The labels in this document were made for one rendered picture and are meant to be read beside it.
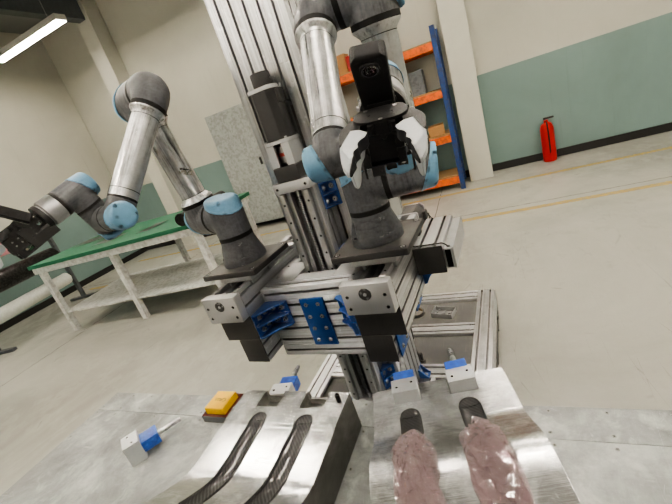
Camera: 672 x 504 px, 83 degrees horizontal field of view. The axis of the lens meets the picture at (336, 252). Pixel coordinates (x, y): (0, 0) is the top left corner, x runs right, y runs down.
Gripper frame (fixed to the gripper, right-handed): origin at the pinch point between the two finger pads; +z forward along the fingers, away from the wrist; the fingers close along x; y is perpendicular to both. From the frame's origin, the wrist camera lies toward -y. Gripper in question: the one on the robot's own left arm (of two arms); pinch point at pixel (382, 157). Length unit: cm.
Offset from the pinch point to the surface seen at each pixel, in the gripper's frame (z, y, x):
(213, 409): -4, 59, 53
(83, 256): -240, 161, 348
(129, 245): -235, 155, 282
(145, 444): 5, 57, 68
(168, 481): 13, 57, 57
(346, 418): 5, 49, 17
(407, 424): 7, 49, 5
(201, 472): 15, 46, 42
